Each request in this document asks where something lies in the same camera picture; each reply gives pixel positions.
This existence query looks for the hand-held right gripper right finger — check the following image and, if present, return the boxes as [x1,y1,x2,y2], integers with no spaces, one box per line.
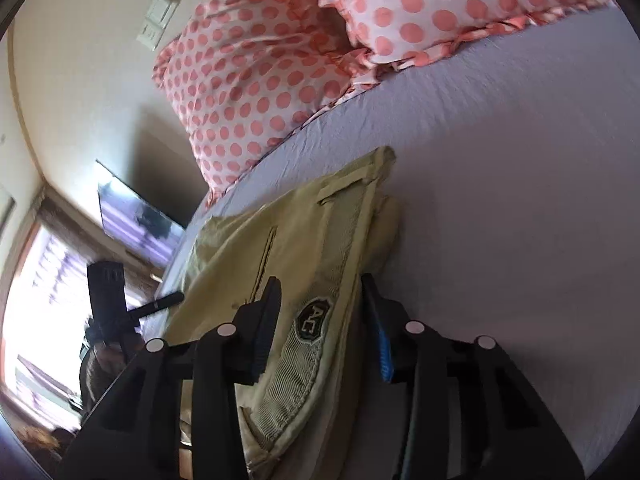
[361,273,587,480]

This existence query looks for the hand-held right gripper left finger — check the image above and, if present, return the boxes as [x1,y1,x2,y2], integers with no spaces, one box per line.
[59,276,282,480]

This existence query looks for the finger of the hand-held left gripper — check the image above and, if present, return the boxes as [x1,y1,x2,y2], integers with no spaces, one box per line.
[129,291,185,319]

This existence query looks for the khaki pants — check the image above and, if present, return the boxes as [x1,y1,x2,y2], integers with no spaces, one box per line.
[162,146,402,480]

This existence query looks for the person's left hand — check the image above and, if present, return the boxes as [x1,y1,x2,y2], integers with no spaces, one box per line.
[92,331,146,378]

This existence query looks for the bright window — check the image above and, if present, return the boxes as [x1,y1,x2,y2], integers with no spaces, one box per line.
[0,220,151,443]

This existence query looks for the bed with grey sheet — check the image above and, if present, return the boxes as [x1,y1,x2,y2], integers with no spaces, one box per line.
[145,0,640,480]

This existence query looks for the pink polka dot pillow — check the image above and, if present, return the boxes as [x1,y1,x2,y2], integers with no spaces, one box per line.
[285,0,610,72]
[151,0,373,207]

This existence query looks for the wall-mounted television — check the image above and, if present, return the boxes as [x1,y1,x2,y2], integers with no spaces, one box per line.
[95,159,187,267]

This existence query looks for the white wall socket plate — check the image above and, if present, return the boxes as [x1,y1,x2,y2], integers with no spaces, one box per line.
[135,20,164,52]

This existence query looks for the white wall switch plate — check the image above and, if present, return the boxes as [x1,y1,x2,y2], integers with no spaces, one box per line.
[146,0,181,24]

